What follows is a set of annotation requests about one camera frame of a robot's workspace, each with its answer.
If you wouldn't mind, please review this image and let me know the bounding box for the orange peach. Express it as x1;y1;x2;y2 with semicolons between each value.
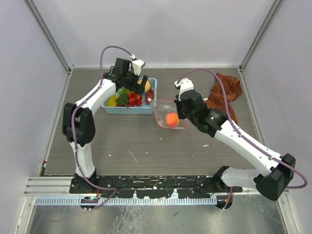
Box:
165;112;180;128

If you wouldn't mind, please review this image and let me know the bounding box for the clear zip top bag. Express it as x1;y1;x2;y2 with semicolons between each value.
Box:
148;98;189;130

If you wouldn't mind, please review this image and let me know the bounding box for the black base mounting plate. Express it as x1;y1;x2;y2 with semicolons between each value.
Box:
69;175;243;198

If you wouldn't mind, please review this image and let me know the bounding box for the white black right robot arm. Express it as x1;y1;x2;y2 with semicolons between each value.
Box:
175;90;296;201

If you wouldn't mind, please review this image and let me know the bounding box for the slotted cable duct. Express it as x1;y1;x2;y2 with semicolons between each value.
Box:
34;195;217;206

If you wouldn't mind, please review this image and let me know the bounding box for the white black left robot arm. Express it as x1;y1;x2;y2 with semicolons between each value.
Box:
62;57;148;193

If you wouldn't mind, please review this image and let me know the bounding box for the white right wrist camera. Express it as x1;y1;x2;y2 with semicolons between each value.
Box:
174;78;194;97

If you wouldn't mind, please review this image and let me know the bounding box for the left aluminium frame post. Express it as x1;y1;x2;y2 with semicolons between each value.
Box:
24;0;74;73

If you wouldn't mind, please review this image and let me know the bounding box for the aluminium frame post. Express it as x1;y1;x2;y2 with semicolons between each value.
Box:
238;0;285;72
24;0;74;73

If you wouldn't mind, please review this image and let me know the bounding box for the light blue plastic basket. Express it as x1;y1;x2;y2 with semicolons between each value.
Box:
102;78;157;115

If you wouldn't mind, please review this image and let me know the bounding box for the brown cloth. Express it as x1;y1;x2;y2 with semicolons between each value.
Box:
205;73;242;124

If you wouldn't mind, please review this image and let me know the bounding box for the red strawberry cluster with leaves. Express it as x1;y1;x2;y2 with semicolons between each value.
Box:
115;92;142;108

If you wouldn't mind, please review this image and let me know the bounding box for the green grape bunch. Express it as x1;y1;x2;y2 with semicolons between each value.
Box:
117;87;130;96

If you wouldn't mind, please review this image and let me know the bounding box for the right aluminium frame post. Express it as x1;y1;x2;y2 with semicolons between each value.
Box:
238;0;285;72

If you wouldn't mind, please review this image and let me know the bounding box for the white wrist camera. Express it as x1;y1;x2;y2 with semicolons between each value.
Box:
174;78;194;97
131;59;145;77

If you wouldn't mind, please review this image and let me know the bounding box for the purple grape bunch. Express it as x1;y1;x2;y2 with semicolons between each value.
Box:
145;88;154;105

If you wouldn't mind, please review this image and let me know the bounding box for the yellow star fruit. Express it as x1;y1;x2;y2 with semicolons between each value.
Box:
107;95;118;107

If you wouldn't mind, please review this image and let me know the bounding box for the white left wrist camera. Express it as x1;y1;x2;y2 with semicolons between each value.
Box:
131;59;145;77

